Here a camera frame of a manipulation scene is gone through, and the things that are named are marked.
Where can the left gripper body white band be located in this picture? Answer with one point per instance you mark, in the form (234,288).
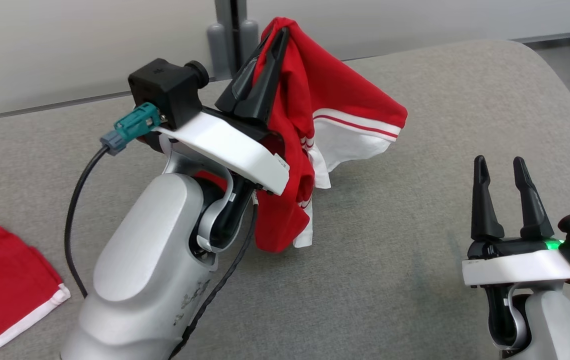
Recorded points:
(235,147)

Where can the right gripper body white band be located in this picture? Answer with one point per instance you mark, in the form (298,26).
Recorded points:
(515,267)

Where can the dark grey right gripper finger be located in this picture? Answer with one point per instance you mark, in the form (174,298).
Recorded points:
(484,210)
(532,210)

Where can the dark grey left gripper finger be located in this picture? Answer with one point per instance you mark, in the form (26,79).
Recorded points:
(272,85)
(242,87)

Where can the red jersey with black lettering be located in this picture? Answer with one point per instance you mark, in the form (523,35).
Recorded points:
(325,85)

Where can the red shorts with white trim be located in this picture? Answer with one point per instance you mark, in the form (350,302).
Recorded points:
(0,290)

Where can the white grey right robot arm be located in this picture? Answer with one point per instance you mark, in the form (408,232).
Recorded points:
(550,325)

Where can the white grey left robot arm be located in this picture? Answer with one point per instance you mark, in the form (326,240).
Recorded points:
(155,250)

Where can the grey cylindrical post foot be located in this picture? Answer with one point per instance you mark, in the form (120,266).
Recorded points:
(218,50)
(249,37)

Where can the dark grey partition post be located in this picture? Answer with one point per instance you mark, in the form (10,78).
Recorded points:
(231,15)

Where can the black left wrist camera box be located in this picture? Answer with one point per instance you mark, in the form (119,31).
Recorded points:
(165,87)

